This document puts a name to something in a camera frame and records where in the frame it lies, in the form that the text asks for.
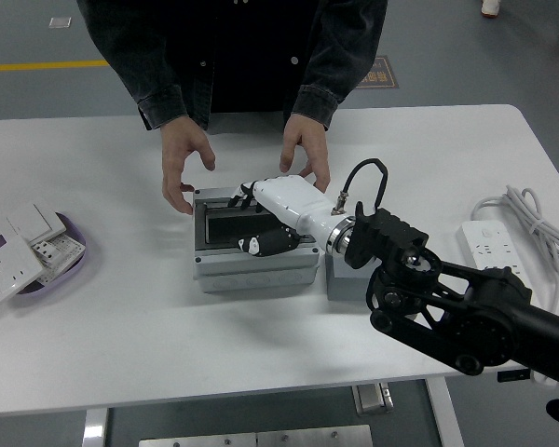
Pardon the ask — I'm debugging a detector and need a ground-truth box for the person's left hand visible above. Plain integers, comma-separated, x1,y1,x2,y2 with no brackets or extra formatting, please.
279,114,333,195

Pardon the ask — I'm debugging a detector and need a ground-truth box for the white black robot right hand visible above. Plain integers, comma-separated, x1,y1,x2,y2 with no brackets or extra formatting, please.
226,175,355,258

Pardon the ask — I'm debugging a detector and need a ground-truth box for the person's right hand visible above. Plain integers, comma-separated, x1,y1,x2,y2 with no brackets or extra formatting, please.
159,114,217,216

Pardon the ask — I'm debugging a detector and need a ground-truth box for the grey box with clear lid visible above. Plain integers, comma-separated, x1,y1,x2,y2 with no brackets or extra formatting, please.
191,185,320,293

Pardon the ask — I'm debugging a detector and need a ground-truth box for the grey cube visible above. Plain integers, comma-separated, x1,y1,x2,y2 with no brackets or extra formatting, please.
324,252,379,302

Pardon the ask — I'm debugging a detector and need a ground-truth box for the person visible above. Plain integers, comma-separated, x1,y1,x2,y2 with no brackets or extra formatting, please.
76,0,389,132

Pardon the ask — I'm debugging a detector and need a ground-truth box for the white perforated socket module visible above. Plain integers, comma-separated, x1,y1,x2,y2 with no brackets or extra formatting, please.
30,232,86,285

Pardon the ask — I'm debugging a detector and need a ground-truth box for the purple tray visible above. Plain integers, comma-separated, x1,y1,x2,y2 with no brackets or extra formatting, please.
0,211,89,297

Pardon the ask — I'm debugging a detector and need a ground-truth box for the white power strip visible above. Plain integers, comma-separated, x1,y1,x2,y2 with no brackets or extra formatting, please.
456,220,525,275

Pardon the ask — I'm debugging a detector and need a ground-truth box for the white five-hole socket panel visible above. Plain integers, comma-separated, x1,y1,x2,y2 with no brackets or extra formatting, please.
0,235,47,306

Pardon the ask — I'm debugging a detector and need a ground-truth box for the white table leg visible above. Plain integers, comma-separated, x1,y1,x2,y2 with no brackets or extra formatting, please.
81,408,110,447
425,375,467,447

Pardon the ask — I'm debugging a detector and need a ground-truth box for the white switch plate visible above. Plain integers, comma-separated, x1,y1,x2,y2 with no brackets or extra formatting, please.
0,203,69,244

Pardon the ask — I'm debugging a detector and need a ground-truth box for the grey table bracket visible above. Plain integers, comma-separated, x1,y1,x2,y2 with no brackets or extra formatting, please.
352,382,395,414

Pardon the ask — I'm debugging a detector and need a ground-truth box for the white power cord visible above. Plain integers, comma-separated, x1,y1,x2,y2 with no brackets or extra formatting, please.
470,184,559,312

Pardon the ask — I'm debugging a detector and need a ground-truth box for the metal base plate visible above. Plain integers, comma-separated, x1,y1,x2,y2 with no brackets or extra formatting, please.
256,424,374,447
138,432,258,447

